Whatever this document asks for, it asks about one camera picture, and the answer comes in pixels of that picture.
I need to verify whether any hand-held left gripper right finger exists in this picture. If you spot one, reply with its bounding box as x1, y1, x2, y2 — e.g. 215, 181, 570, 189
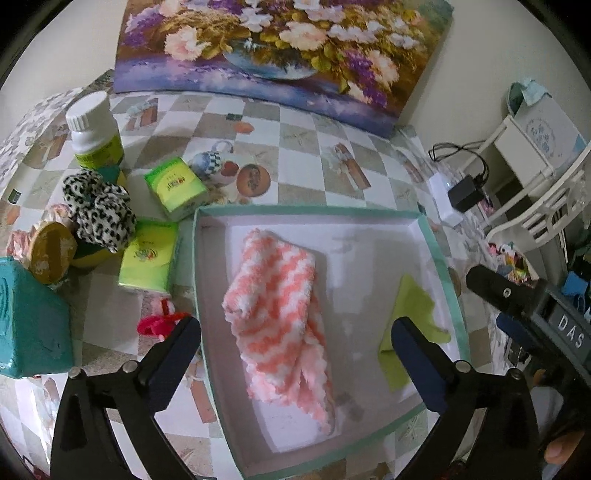
390, 316, 541, 480

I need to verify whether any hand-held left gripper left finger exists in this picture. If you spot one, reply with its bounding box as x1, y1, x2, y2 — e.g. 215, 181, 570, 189
50, 315, 202, 480

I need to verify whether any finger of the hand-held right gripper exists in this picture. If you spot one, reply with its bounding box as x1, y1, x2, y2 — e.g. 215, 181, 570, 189
465, 264, 550, 319
496, 313, 539, 354

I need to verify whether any red fuzzy hair tie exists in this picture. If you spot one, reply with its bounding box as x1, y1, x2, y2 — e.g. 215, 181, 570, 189
137, 298, 192, 340

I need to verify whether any lime green cloth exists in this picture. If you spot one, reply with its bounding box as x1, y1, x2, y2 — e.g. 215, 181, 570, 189
379, 274, 452, 393

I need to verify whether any pink white striped towel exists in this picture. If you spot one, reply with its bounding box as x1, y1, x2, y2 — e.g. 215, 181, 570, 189
222, 229, 334, 436

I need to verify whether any mint-rimmed white tray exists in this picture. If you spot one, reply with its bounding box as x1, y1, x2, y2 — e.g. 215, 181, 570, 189
191, 205, 471, 478

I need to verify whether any leopard print scrunchie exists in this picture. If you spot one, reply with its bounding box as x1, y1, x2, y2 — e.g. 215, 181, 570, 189
62, 170, 138, 254

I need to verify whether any round gold lid jar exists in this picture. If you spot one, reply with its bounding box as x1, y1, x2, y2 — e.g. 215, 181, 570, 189
28, 222, 78, 284

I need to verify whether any person's right hand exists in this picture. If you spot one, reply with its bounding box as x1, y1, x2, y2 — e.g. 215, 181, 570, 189
542, 429, 591, 469

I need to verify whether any pile of colourful small toys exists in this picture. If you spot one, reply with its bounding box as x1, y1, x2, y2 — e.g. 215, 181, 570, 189
485, 240, 541, 282

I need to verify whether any white wooden furniture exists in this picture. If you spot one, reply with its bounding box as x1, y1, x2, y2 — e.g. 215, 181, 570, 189
462, 115, 591, 241

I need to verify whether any black charger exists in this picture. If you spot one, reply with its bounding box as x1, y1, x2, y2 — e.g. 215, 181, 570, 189
449, 174, 485, 213

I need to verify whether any white power adapter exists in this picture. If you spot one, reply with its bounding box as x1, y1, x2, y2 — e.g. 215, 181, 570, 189
427, 168, 467, 227

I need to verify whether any teal box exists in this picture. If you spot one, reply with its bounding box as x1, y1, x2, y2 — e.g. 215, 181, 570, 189
0, 256, 75, 377

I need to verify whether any white box with blue print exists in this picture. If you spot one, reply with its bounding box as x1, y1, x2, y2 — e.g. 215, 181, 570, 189
512, 95, 587, 171

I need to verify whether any cube green tissue pack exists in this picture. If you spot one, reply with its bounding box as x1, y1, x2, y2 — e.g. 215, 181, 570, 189
144, 157, 206, 221

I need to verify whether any white-capped green label bottle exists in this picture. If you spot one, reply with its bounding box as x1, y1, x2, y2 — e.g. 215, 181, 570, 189
65, 91, 124, 169

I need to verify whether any floral painting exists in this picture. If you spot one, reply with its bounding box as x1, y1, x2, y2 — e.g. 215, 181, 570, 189
112, 0, 455, 138

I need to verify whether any black cable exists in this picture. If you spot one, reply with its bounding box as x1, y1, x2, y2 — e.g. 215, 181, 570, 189
430, 142, 490, 185

